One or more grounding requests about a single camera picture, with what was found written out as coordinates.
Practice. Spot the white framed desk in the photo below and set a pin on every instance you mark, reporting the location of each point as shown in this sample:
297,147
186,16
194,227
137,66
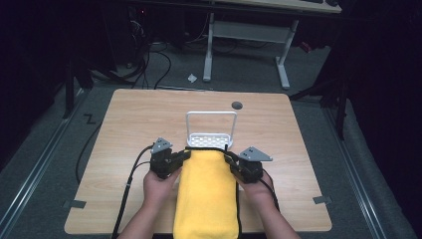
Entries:
247,31

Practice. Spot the small red object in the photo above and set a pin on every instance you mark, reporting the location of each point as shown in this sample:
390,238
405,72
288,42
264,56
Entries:
305,47

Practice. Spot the dark round table grommet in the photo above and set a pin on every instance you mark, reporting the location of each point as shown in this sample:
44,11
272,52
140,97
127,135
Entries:
236,105

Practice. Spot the white metal rack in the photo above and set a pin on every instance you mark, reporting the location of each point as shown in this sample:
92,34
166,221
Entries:
212,137

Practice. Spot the person's right hand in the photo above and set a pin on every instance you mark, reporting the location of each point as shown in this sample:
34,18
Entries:
257,192

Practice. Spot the black stand leg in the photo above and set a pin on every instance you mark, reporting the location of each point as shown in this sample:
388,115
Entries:
71,86
338,99

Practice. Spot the person's left hand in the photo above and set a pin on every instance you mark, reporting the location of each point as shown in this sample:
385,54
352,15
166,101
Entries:
159,189

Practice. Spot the white paper scrap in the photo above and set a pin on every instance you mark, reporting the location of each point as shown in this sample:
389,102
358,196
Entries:
191,78

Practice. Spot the yellow cloth with black trim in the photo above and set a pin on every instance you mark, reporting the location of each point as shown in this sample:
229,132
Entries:
207,192

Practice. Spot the metal floor rail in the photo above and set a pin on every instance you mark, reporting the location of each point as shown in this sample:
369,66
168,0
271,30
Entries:
36,159
355,172

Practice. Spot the grey tape piece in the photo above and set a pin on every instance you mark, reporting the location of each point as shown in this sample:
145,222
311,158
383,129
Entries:
75,204
321,199

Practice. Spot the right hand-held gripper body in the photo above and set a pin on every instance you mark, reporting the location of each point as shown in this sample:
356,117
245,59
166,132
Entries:
252,167

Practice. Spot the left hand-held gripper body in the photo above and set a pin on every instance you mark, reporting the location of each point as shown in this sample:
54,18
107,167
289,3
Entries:
163,159

